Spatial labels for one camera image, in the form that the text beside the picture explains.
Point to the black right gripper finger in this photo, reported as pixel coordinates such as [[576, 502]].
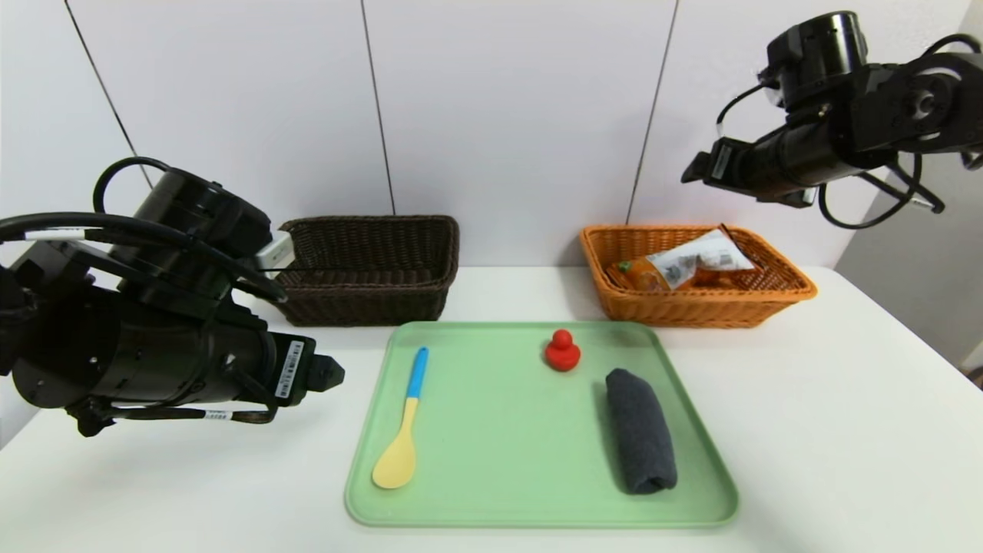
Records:
[[697, 170]]

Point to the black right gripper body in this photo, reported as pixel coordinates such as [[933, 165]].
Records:
[[719, 162]]

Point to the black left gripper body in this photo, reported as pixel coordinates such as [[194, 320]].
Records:
[[292, 370]]

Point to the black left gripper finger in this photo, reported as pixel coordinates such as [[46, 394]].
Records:
[[326, 375]]

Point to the orange and silver snack bag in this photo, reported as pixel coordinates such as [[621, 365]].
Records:
[[683, 265]]

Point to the red rubber duck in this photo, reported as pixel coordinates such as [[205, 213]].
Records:
[[562, 355]]

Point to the dark grey towel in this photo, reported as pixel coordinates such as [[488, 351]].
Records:
[[641, 430]]

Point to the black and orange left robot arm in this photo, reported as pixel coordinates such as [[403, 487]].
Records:
[[138, 361]]

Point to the dark brown wicker basket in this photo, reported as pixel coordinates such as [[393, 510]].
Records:
[[369, 269]]

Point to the orange wicker basket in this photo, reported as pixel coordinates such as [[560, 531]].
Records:
[[714, 307]]

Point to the light green plastic tray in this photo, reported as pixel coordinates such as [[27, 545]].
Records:
[[522, 445]]

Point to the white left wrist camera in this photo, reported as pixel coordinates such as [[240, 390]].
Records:
[[276, 250]]

